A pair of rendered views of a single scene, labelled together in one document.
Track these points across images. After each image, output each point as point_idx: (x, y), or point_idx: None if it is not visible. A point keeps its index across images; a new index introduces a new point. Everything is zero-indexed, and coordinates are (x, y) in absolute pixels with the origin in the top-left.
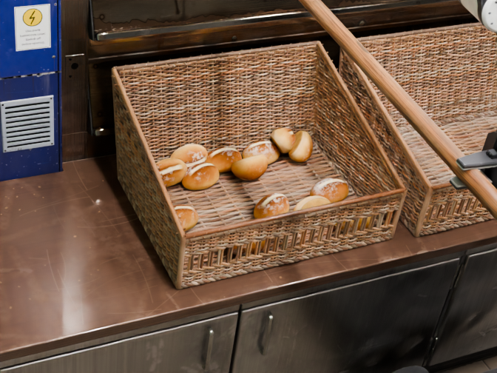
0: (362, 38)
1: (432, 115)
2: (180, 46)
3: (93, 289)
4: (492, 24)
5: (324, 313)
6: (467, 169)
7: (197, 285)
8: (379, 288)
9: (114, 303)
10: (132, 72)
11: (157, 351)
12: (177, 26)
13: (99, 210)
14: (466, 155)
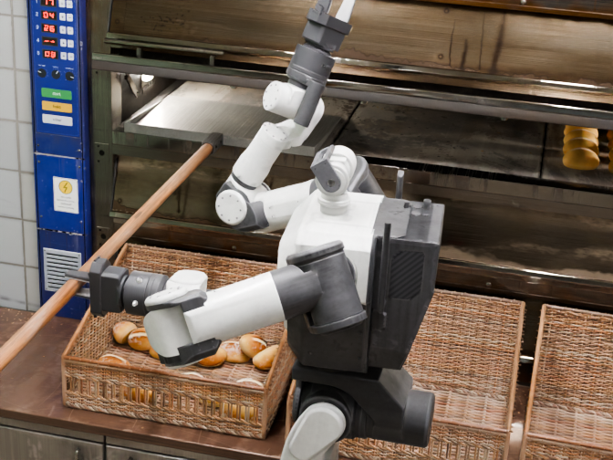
0: None
1: (426, 376)
2: (187, 243)
3: (14, 385)
4: (221, 215)
5: None
6: (67, 277)
7: (78, 408)
8: None
9: (15, 397)
10: (140, 250)
11: (36, 452)
12: (171, 220)
13: None
14: (76, 270)
